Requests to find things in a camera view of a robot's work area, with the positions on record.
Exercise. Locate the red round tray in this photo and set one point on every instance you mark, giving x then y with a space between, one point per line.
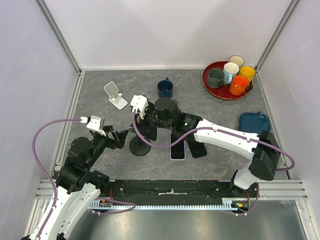
222 93

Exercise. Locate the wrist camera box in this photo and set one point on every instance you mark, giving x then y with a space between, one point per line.
94 124
138 104

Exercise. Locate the grey mug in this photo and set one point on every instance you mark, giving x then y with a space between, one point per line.
215 78

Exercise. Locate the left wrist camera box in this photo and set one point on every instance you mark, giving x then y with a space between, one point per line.
94 124

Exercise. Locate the black round base stand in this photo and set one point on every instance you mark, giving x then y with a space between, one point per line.
138 147

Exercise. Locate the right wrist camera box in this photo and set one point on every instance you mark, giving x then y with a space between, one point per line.
138 104

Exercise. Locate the phone with lilac case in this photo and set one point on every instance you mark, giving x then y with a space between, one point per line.
178 151

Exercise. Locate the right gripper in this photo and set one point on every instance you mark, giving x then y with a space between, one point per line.
147 110

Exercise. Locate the cream mug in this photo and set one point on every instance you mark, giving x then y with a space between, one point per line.
238 60

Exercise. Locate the blue leaf-shaped dish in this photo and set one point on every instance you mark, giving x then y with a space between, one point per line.
250 122

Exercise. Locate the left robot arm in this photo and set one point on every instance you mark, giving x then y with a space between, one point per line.
76 186

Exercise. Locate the yellow mug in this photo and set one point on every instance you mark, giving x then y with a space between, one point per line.
247 72

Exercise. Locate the dark blue mug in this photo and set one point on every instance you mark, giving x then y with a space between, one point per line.
165 88

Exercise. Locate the slotted cable duct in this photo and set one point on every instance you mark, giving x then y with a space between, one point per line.
104 204

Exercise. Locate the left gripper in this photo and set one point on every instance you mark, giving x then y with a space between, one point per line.
119 138

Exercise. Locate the orange mug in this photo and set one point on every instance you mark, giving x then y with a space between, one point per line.
240 85

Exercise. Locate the light blue mug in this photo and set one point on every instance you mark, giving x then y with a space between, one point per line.
230 70

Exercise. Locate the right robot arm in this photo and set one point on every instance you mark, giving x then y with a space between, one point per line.
261 149

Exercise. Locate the white folding phone stand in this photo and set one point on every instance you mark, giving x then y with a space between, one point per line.
114 96

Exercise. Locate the black base bar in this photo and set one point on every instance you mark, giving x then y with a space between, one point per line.
175 192

